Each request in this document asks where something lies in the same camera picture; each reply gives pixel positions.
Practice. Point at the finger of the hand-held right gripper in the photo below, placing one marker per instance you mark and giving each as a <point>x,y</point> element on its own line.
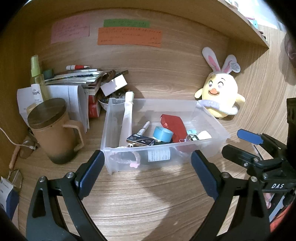
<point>238,155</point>
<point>249,136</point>

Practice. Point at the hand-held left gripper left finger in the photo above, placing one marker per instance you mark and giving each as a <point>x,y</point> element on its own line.
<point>92,171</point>

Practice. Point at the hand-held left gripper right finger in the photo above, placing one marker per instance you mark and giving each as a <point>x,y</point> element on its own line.
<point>203,173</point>

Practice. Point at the green glass dropper bottle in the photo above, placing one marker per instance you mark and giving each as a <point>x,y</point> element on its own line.
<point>157,155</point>

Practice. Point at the red foil packet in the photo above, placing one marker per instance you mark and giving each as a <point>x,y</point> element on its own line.
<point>175,127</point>

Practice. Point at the blue tape roll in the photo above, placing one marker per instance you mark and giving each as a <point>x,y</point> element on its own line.
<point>161,134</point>

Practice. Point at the black rectangular case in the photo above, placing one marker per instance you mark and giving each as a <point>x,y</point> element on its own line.
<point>141,140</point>

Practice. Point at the white-capped cream tube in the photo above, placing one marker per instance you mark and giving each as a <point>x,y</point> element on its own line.
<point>127,120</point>

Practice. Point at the silver pen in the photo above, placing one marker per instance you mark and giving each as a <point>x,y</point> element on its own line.
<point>144,128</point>

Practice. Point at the clear plastic storage box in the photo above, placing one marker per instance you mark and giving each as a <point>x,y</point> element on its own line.
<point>178,109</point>

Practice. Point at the person's right hand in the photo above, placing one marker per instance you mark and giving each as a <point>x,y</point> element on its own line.
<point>268,201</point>

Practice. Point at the orange garment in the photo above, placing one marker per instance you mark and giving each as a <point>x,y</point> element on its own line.
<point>281,220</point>

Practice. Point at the yellow chick plush toy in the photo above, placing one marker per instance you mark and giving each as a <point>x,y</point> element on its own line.
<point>222,92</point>

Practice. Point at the brown mug with lid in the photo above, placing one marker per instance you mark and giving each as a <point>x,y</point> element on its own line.
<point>53,136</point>

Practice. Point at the red boxes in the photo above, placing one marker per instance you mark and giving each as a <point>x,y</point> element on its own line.
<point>93,106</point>

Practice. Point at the white bowl of trinkets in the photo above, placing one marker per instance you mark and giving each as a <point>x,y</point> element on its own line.
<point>103,102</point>

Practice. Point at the folded white paper sheets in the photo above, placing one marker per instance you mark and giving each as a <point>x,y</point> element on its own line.
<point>69,97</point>

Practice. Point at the white and blue packet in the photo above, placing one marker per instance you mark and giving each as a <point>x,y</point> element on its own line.
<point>5,192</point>

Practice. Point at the small white cardboard box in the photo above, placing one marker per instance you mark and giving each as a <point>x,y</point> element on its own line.
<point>114,84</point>

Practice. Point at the stack of books and papers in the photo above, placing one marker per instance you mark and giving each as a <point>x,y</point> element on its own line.
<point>78,77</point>

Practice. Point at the red and white marker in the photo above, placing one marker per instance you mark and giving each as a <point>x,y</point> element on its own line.
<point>76,67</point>

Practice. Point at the yellow-green spray bottle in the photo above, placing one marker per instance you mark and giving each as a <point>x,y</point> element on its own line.
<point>38,81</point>

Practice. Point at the orange paper note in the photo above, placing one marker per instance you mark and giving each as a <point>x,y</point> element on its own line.
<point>129,37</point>

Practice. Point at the pink paper note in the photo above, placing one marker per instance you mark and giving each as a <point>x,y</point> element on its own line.
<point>69,30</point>

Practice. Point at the green paper note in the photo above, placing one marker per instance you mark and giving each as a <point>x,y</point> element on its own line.
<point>126,23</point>

